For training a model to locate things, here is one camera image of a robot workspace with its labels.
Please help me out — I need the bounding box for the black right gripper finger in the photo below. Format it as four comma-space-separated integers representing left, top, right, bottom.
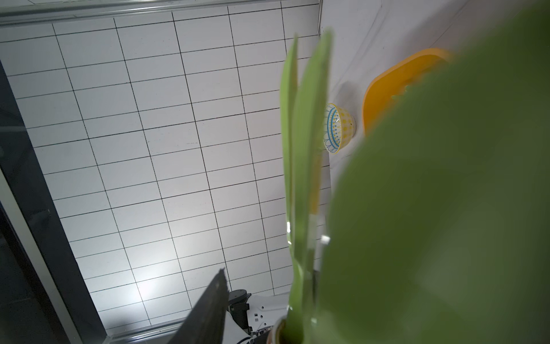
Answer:
168, 269, 229, 344

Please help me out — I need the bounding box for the green fork tool wooden handle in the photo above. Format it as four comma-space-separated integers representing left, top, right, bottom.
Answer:
280, 1, 549, 343

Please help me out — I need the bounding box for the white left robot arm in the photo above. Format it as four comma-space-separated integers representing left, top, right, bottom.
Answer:
222, 290, 289, 343

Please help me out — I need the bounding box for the yellow plastic storage box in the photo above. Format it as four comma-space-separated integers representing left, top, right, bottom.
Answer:
362, 48, 452, 134

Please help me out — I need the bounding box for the blue yellow patterned plate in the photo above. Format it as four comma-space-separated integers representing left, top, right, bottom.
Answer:
323, 103, 356, 154

